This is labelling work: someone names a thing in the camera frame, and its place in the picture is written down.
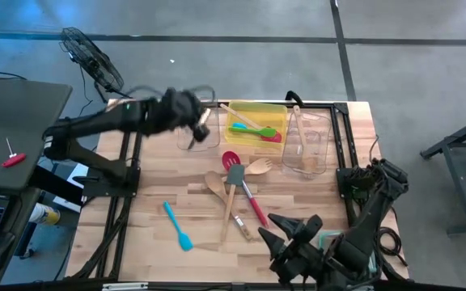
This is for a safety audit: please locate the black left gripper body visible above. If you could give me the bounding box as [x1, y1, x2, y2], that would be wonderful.
[147, 86, 210, 138]

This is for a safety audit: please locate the silver metal bar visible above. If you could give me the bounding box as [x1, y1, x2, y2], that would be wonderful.
[101, 282, 150, 291]

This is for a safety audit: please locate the red silicone spoon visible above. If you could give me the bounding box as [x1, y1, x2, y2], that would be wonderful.
[260, 128, 283, 144]

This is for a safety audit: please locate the yellow plastic bin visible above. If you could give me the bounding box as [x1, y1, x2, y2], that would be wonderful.
[223, 99, 289, 151]

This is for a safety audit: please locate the wooden spork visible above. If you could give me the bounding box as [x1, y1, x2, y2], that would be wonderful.
[187, 157, 273, 194]

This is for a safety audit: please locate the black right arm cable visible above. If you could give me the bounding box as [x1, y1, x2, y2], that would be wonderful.
[372, 226, 409, 268]

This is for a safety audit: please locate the wooden slotted fork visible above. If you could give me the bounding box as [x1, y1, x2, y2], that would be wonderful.
[292, 104, 320, 174]

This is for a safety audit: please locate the black cable loop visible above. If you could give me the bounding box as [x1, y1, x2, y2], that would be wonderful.
[284, 90, 305, 107]

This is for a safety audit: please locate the black aluminium table frame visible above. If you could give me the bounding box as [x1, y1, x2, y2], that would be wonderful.
[69, 99, 363, 284]

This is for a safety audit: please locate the grey spatula wooden handle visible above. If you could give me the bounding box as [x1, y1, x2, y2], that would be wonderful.
[219, 162, 246, 244]

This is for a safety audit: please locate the green silicone spoon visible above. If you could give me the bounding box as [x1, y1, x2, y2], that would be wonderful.
[228, 125, 277, 139]

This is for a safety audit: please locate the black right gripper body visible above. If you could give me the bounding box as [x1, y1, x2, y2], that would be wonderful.
[269, 213, 339, 286]

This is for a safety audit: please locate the long wooden spatula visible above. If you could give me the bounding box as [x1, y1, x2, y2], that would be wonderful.
[219, 103, 265, 131]

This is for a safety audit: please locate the clear plastic bin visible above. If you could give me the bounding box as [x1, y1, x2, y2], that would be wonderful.
[281, 109, 333, 175]
[176, 104, 222, 153]

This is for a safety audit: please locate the grey desk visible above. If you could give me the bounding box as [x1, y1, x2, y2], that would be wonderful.
[0, 74, 74, 192]

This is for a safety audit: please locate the black metal stand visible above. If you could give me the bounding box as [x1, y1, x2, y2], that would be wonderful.
[420, 109, 466, 236]

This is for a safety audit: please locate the red T-handle hex key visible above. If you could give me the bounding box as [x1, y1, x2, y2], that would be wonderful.
[0, 137, 28, 169]

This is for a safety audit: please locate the wooden spoon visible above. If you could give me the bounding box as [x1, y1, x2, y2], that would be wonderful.
[203, 171, 255, 243]

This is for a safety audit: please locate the light blue silicone spatula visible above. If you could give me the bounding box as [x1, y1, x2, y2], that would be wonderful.
[163, 200, 195, 253]

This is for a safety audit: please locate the black floor fan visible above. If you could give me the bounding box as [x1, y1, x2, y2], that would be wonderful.
[58, 26, 125, 103]

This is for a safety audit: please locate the yellow and white can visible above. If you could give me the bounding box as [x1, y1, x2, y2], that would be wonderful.
[28, 202, 61, 226]

